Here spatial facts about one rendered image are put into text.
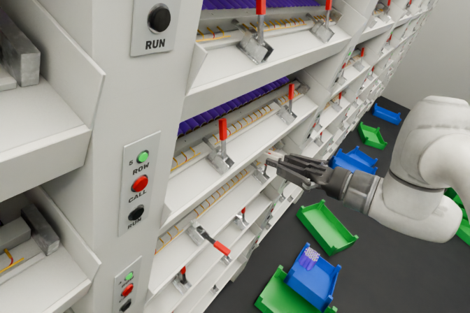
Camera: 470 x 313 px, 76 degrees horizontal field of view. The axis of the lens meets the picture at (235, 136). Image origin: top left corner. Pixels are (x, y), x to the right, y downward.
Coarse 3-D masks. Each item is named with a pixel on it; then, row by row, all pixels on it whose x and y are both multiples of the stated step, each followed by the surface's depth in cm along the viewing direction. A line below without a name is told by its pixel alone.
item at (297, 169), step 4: (280, 160) 75; (280, 164) 74; (284, 164) 74; (288, 164) 74; (292, 164) 74; (292, 168) 73; (296, 168) 72; (300, 168) 72; (304, 168) 72; (308, 168) 72; (296, 172) 73; (300, 172) 72; (304, 172) 71; (308, 172) 71; (312, 172) 70; (316, 172) 70; (320, 172) 70; (304, 176) 72
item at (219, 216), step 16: (288, 144) 95; (240, 176) 80; (272, 176) 86; (224, 192) 74; (240, 192) 76; (256, 192) 79; (224, 208) 71; (240, 208) 73; (208, 224) 66; (224, 224) 68; (160, 240) 58; (176, 240) 60; (192, 240) 62; (160, 256) 56; (176, 256) 58; (192, 256) 59; (160, 272) 54; (176, 272) 56; (160, 288) 53
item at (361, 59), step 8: (360, 48) 138; (368, 48) 136; (352, 56) 126; (360, 56) 137; (368, 56) 137; (376, 56) 135; (352, 64) 124; (360, 64) 123; (368, 64) 137; (344, 72) 114; (352, 72) 119; (360, 72) 124; (344, 80) 102; (352, 80) 116; (336, 88) 90; (344, 88) 113
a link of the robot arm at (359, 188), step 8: (352, 176) 65; (360, 176) 65; (368, 176) 65; (376, 176) 65; (352, 184) 64; (360, 184) 64; (368, 184) 63; (376, 184) 63; (344, 192) 66; (352, 192) 64; (360, 192) 63; (368, 192) 63; (344, 200) 66; (352, 200) 64; (360, 200) 63; (368, 200) 62; (352, 208) 66; (360, 208) 64; (368, 208) 63
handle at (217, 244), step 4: (200, 232) 61; (204, 236) 61; (208, 236) 61; (208, 240) 60; (212, 240) 60; (212, 244) 60; (216, 244) 59; (220, 244) 60; (216, 248) 59; (220, 248) 59; (224, 248) 59; (224, 252) 58; (228, 252) 58
